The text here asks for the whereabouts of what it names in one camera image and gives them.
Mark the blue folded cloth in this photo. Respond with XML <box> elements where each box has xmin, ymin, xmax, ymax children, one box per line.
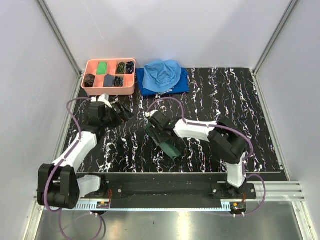
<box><xmin>135</xmin><ymin>68</ymin><xmax>190</xmax><ymax>97</ymax></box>

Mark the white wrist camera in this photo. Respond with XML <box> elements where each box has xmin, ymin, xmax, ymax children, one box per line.
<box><xmin>90</xmin><ymin>93</ymin><xmax>112</xmax><ymax>108</ymax></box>
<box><xmin>144</xmin><ymin>110</ymin><xmax>158</xmax><ymax>119</ymax></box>

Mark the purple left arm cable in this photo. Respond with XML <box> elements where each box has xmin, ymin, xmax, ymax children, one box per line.
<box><xmin>43</xmin><ymin>97</ymin><xmax>107</xmax><ymax>240</ymax></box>

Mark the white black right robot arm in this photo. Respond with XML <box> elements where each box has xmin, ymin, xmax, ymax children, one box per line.
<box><xmin>145</xmin><ymin>110</ymin><xmax>249</xmax><ymax>199</ymax></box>

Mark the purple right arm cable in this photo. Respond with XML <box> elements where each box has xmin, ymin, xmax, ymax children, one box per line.
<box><xmin>147</xmin><ymin>97</ymin><xmax>267</xmax><ymax>217</ymax></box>

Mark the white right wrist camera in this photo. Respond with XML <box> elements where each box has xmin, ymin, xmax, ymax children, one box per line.
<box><xmin>144</xmin><ymin>110</ymin><xmax>158</xmax><ymax>119</ymax></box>

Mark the dark rolled sock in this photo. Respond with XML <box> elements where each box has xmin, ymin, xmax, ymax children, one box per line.
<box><xmin>83</xmin><ymin>73</ymin><xmax>96</xmax><ymax>88</ymax></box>

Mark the light blue bucket hat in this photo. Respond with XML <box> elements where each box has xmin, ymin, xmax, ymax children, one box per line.
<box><xmin>142</xmin><ymin>60</ymin><xmax>182</xmax><ymax>93</ymax></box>

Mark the dark green cloth napkin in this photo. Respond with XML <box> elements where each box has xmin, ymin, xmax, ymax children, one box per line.
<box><xmin>145</xmin><ymin>123</ymin><xmax>181</xmax><ymax>160</ymax></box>

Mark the black patterned rolled sock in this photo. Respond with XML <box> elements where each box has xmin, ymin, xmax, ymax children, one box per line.
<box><xmin>113</xmin><ymin>76</ymin><xmax>124</xmax><ymax>88</ymax></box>

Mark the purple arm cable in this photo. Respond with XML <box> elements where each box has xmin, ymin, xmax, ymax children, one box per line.
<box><xmin>147</xmin><ymin>97</ymin><xmax>267</xmax><ymax>217</ymax></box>
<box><xmin>43</xmin><ymin>97</ymin><xmax>107</xmax><ymax>240</ymax></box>

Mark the pink compartment tray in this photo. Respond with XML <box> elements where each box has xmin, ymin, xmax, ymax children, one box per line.
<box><xmin>81</xmin><ymin>58</ymin><xmax>136</xmax><ymax>96</ymax></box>

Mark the grey folded cloth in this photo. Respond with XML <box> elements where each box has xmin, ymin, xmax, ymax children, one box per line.
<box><xmin>103</xmin><ymin>74</ymin><xmax>114</xmax><ymax>88</ymax></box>

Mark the black yellow rolled sock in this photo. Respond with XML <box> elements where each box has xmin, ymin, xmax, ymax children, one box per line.
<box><xmin>116</xmin><ymin>61</ymin><xmax>126</xmax><ymax>75</ymax></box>

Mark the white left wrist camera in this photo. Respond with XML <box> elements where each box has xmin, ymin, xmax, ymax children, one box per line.
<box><xmin>90</xmin><ymin>93</ymin><xmax>112</xmax><ymax>108</ymax></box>

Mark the black marble pattern mat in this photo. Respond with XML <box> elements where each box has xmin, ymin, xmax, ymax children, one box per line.
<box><xmin>79</xmin><ymin>68</ymin><xmax>281</xmax><ymax>173</ymax></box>

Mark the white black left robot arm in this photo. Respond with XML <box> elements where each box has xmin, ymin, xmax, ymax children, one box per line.
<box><xmin>37</xmin><ymin>98</ymin><xmax>134</xmax><ymax>212</ymax></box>

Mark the green rolled cloth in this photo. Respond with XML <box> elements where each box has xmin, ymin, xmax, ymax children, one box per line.
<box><xmin>96</xmin><ymin>62</ymin><xmax>108</xmax><ymax>75</ymax></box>

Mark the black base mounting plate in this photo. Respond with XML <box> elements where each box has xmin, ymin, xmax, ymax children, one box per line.
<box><xmin>85</xmin><ymin>172</ymin><xmax>257</xmax><ymax>211</ymax></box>

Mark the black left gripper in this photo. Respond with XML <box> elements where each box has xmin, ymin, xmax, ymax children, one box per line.
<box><xmin>101</xmin><ymin>101</ymin><xmax>134</xmax><ymax>130</ymax></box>

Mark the black blue rolled sock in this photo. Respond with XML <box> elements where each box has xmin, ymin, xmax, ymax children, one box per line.
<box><xmin>125</xmin><ymin>61</ymin><xmax>135</xmax><ymax>74</ymax></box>

